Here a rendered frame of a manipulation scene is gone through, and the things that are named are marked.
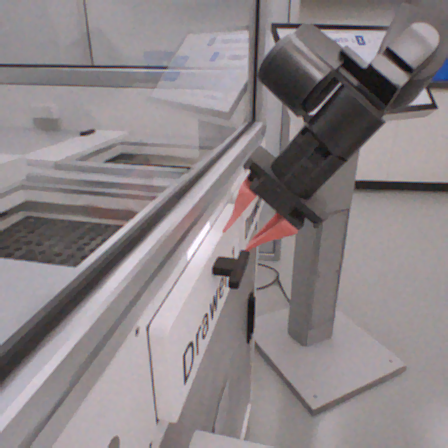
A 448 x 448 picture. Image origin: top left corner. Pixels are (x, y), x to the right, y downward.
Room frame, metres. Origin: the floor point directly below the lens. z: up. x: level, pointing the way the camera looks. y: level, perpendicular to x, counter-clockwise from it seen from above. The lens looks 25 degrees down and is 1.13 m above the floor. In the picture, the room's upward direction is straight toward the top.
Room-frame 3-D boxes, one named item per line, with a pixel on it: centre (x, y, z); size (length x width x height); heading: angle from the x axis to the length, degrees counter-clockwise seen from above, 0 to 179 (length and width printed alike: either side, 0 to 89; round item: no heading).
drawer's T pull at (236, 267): (0.38, -0.01, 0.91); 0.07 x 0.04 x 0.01; 167
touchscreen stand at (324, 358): (1.24, -0.38, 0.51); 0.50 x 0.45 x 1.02; 27
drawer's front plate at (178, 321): (0.38, 0.02, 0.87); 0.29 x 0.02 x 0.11; 167
